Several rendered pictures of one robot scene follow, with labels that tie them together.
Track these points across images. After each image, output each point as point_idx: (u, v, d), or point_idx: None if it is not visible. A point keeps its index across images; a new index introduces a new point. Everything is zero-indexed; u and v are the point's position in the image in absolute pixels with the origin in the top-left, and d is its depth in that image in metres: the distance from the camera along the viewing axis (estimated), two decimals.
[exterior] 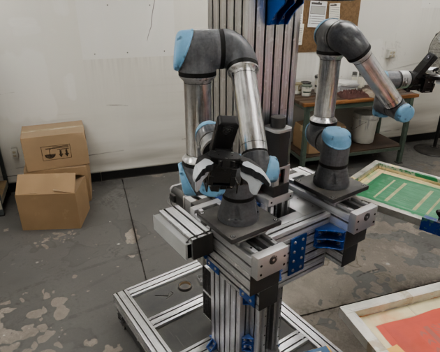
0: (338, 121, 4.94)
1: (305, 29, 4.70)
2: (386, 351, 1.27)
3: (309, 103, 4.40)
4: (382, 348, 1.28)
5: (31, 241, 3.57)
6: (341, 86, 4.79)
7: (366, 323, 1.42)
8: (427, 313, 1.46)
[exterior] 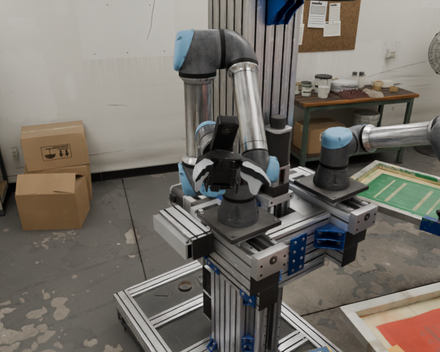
0: (338, 121, 4.94)
1: (305, 29, 4.70)
2: None
3: (309, 103, 4.40)
4: (382, 348, 1.28)
5: (31, 241, 3.57)
6: (341, 86, 4.79)
7: (366, 323, 1.42)
8: (427, 313, 1.46)
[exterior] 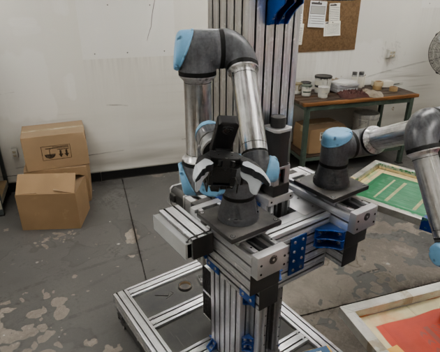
0: (338, 121, 4.94)
1: (305, 29, 4.70)
2: (386, 351, 1.27)
3: (309, 103, 4.40)
4: (382, 347, 1.28)
5: (31, 241, 3.57)
6: (341, 86, 4.79)
7: (366, 323, 1.42)
8: (427, 313, 1.46)
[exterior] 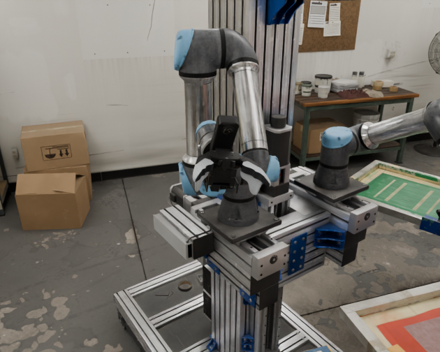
0: (338, 121, 4.94)
1: (305, 29, 4.70)
2: (386, 351, 1.27)
3: (309, 103, 4.40)
4: (382, 347, 1.28)
5: (31, 241, 3.57)
6: (341, 86, 4.79)
7: (366, 323, 1.42)
8: (427, 313, 1.46)
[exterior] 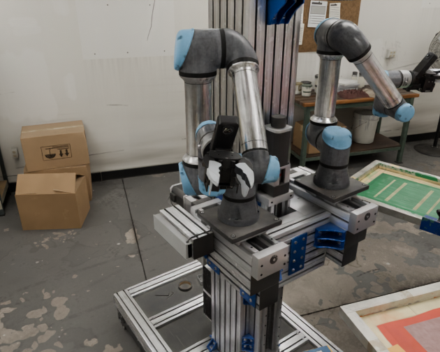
0: (338, 121, 4.94)
1: (305, 29, 4.70)
2: (387, 351, 1.27)
3: (309, 103, 4.40)
4: (383, 347, 1.28)
5: (31, 241, 3.57)
6: (341, 86, 4.79)
7: (367, 323, 1.42)
8: (428, 313, 1.46)
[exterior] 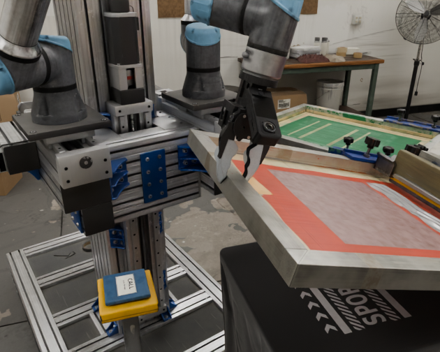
0: (299, 90, 4.64)
1: None
2: None
3: None
4: None
5: None
6: (300, 52, 4.48)
7: None
8: (305, 171, 1.08)
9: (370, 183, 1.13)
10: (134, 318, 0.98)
